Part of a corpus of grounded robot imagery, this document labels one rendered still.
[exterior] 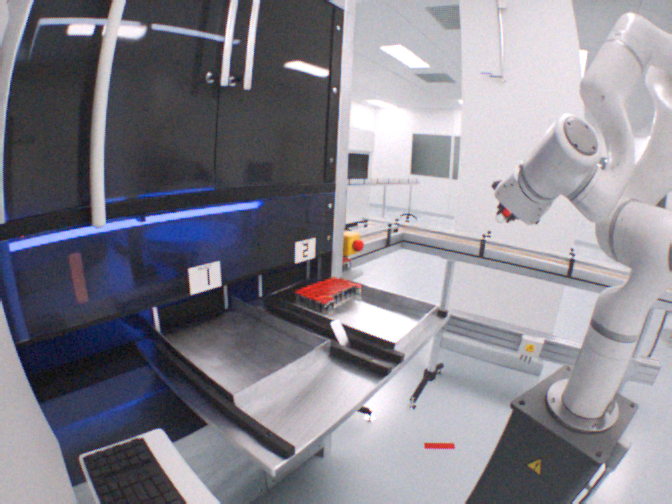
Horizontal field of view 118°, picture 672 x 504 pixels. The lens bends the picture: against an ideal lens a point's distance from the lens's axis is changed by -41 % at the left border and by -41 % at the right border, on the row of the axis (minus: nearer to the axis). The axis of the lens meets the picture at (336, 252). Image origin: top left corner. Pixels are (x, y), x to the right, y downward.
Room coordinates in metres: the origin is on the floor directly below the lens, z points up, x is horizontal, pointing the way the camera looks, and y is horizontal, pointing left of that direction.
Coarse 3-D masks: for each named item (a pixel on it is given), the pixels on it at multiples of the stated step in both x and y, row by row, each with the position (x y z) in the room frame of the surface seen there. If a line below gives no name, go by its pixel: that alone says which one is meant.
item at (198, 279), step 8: (208, 264) 0.69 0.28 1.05; (216, 264) 0.71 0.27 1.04; (192, 272) 0.65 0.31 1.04; (200, 272) 0.67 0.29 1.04; (216, 272) 0.70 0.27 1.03; (192, 280) 0.65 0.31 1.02; (200, 280) 0.67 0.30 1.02; (216, 280) 0.70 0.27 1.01; (192, 288) 0.65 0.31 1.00; (200, 288) 0.67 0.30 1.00; (208, 288) 0.68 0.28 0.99
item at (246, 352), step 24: (240, 312) 0.80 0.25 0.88; (264, 312) 0.75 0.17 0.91; (168, 336) 0.63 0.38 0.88; (192, 336) 0.65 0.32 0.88; (216, 336) 0.66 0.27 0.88; (240, 336) 0.67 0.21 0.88; (264, 336) 0.69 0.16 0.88; (288, 336) 0.69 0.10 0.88; (312, 336) 0.66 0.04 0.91; (192, 360) 0.55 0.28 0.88; (216, 360) 0.56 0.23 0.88; (240, 360) 0.57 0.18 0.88; (264, 360) 0.58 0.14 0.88; (288, 360) 0.59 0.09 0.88; (312, 360) 0.58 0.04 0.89; (216, 384) 0.45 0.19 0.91; (240, 384) 0.49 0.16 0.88; (264, 384) 0.48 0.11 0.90
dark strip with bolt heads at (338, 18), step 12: (336, 12) 1.03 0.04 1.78; (336, 24) 1.04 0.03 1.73; (336, 36) 1.04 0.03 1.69; (336, 48) 1.04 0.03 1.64; (336, 60) 1.05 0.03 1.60; (336, 72) 1.05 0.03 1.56; (336, 84) 1.05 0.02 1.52; (336, 96) 1.05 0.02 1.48; (336, 108) 1.06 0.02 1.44; (336, 120) 1.06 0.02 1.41; (336, 132) 1.06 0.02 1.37
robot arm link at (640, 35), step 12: (624, 24) 0.39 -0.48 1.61; (636, 24) 0.38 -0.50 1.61; (648, 24) 0.37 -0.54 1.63; (612, 36) 0.41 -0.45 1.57; (624, 36) 0.39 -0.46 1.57; (636, 36) 0.37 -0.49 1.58; (648, 36) 0.37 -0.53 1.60; (660, 36) 0.36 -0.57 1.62; (636, 48) 0.37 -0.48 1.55; (648, 48) 0.37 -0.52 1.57; (660, 48) 0.37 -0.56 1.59; (648, 60) 0.38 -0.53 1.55; (660, 60) 0.38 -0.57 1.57
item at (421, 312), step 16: (368, 288) 0.97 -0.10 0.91; (288, 304) 0.82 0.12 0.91; (352, 304) 0.90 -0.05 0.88; (368, 304) 0.91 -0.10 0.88; (384, 304) 0.91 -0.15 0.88; (400, 304) 0.91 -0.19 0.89; (416, 304) 0.88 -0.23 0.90; (432, 304) 0.85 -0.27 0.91; (320, 320) 0.75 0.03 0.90; (352, 320) 0.80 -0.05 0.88; (368, 320) 0.80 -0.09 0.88; (384, 320) 0.80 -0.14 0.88; (400, 320) 0.81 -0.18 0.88; (416, 320) 0.81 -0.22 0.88; (432, 320) 0.81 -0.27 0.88; (368, 336) 0.67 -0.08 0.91; (384, 336) 0.72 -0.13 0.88; (400, 336) 0.72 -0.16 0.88
